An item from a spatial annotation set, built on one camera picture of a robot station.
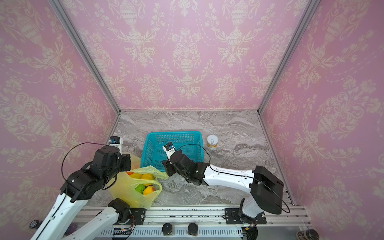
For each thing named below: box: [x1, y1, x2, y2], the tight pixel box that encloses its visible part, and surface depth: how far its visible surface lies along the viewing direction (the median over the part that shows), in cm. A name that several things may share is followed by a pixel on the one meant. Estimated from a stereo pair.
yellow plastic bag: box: [109, 165, 169, 209], surface depth 70 cm
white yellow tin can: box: [206, 134, 219, 148], surface depth 99 cm
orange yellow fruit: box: [143, 186, 156, 196], surface depth 79 cm
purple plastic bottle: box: [29, 220, 40, 229], surface depth 56 cm
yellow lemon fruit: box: [141, 173, 155, 180], surface depth 83 cm
